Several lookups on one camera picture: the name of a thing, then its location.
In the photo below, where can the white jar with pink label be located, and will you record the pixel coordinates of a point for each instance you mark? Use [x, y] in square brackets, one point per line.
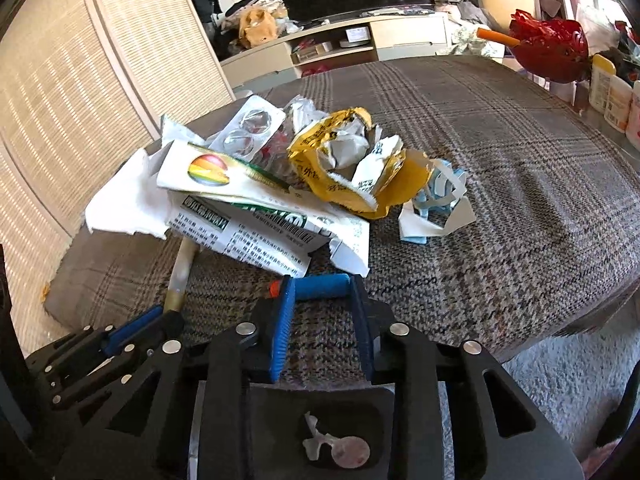
[617, 107]

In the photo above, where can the white tissue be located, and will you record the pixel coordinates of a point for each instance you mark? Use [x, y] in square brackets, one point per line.
[125, 200]

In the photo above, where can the grey plaid blanket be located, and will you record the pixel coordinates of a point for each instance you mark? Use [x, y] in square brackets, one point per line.
[500, 185]

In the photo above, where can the blue white torn packaging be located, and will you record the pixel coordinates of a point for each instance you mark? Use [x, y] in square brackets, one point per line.
[425, 215]

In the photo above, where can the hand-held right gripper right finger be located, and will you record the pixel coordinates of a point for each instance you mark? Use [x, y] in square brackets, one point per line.
[361, 332]

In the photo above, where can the pink fleece pants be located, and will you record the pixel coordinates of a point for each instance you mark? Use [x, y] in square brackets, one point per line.
[602, 462]

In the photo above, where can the cream television cabinet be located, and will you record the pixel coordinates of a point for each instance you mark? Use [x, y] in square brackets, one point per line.
[410, 30]

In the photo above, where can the cream coloured pen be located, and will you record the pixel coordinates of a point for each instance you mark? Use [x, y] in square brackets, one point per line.
[180, 270]

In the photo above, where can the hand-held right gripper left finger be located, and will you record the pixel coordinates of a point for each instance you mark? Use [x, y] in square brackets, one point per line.
[282, 330]

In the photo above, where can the white printed carton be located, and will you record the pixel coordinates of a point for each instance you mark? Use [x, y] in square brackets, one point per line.
[235, 240]

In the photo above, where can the tan plush toy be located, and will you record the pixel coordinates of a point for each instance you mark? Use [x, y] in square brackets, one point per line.
[257, 27]

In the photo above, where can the white torn paper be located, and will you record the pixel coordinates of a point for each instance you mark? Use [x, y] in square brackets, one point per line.
[175, 130]

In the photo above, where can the blue marker pen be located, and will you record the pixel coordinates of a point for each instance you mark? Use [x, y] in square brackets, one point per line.
[320, 286]

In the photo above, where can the woven rattan screen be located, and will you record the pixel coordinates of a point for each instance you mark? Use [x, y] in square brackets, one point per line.
[60, 110]

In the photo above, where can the white jar with yellow lid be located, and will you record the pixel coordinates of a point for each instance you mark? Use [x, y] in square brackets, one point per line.
[601, 82]

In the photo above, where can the wrappers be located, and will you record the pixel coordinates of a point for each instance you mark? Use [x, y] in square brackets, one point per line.
[210, 170]

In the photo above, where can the orange white stick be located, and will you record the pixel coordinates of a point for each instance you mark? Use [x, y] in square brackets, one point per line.
[497, 36]

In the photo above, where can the yellow packaging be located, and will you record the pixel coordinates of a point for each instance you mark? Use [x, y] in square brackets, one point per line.
[312, 162]

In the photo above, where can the small white box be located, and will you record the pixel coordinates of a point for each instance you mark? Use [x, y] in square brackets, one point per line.
[358, 35]

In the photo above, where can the silver blister pack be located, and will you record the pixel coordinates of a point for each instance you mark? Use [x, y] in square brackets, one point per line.
[250, 125]

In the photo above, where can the person's right foot dark sock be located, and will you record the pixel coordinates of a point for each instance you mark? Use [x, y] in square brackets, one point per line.
[620, 410]

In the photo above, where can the clear plastic wrapper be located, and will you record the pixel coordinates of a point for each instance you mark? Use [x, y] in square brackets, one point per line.
[302, 112]

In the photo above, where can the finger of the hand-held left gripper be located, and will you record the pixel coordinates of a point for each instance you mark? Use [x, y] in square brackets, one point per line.
[132, 327]
[100, 382]

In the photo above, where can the fluffy grey rug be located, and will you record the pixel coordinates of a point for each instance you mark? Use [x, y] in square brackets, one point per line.
[565, 385]

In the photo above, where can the red bowl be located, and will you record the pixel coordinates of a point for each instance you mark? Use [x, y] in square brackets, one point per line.
[555, 52]

